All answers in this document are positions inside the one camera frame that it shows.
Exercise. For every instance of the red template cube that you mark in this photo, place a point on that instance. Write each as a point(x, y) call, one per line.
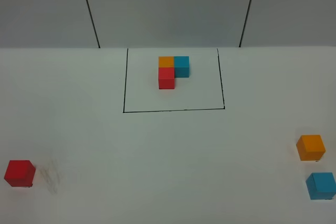
point(166, 78)

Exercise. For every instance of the orange template cube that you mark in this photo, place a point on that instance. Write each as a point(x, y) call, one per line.
point(166, 62)

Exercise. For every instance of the blue template cube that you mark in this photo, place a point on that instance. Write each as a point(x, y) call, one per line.
point(181, 66)

